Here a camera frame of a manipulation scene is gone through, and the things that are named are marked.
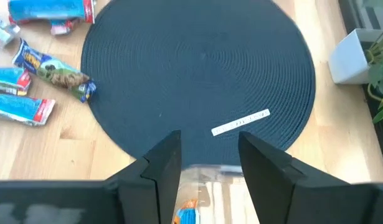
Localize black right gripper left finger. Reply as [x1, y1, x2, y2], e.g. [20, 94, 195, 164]
[0, 129, 182, 224]

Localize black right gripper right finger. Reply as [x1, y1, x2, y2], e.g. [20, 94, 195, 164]
[237, 131, 383, 224]

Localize blue and red granola bar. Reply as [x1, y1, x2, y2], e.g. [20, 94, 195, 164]
[49, 17, 82, 37]
[0, 92, 57, 127]
[7, 0, 97, 25]
[0, 67, 32, 96]

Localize green Chewy granola bar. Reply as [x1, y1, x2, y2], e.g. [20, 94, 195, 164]
[12, 37, 98, 104]

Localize clear plastic bin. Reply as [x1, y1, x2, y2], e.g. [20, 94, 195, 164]
[178, 164, 247, 224]

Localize white stick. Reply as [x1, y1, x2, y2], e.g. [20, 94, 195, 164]
[210, 108, 272, 137]

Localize leafy plant in white pot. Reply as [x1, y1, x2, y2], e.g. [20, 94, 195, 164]
[327, 0, 383, 125]

